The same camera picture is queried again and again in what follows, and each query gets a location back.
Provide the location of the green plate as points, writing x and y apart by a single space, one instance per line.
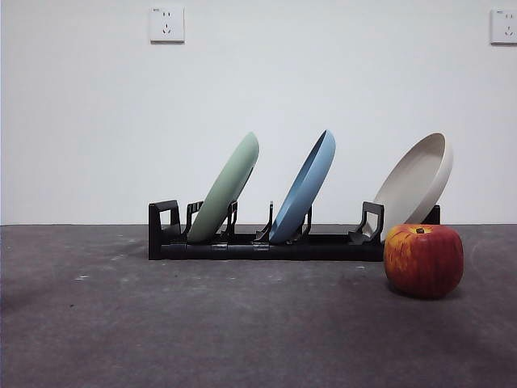
226 190

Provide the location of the white wall socket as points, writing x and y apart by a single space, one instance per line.
505 26
167 24

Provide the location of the blue plate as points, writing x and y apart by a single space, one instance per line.
307 190

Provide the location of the cream plate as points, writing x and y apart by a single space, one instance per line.
412 182

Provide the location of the black plate rack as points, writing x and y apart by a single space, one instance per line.
282 254

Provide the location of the red yellow apple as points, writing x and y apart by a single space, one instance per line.
424 262

